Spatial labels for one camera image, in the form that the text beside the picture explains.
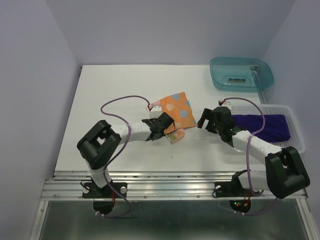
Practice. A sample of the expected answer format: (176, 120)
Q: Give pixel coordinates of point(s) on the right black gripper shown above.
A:
(206, 114)

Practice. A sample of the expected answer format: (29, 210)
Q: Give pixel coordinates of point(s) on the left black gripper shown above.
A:
(151, 120)

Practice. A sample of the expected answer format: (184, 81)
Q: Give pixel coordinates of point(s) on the orange towel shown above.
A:
(179, 108)

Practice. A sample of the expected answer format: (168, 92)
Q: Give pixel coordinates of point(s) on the purple towel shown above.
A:
(275, 130)

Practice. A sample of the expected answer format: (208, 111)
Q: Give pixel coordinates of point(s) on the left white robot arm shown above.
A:
(98, 145)

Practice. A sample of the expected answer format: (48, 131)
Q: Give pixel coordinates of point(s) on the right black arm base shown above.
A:
(243, 184)

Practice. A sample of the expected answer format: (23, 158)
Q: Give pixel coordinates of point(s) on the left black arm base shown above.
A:
(104, 199)

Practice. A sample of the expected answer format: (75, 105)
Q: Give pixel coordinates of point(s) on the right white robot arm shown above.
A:
(284, 175)

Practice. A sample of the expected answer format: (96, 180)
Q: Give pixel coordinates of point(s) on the blue plastic tub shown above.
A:
(239, 74)

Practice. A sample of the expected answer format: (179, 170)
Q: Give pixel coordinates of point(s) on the white perforated basket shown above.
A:
(296, 138)

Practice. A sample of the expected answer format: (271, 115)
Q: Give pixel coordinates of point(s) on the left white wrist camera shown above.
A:
(154, 111)

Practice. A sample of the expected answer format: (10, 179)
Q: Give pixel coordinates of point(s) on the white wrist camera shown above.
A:
(225, 103)
(154, 111)

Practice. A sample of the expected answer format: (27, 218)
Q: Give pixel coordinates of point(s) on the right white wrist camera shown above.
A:
(225, 103)

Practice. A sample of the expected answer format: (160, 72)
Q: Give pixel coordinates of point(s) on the aluminium mounting rail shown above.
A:
(141, 186)

